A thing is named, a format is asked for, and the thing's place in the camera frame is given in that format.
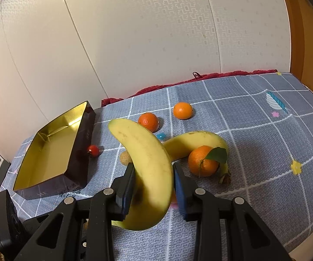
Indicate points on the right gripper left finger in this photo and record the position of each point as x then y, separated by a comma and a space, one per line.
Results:
106, 206

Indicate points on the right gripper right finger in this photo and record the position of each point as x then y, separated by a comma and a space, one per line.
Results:
200, 206

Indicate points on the orange with green leaf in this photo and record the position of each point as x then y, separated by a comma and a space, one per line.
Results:
205, 160

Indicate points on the large yellow banana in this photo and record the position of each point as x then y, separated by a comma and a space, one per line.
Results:
154, 175

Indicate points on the brown round longan fruit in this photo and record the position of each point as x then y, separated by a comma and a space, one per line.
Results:
125, 158

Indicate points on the small red tomato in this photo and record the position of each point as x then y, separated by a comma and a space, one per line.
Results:
93, 151

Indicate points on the mandarin orange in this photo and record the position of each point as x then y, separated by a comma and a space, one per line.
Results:
183, 110
149, 121

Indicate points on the gold tin box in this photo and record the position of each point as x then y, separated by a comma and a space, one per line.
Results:
57, 159

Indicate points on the red blanket edge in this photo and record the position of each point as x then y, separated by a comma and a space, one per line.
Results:
156, 95

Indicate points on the grey checked bed sheet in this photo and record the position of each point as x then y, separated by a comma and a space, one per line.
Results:
267, 123

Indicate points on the wooden door frame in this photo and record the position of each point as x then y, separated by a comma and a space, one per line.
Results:
300, 13

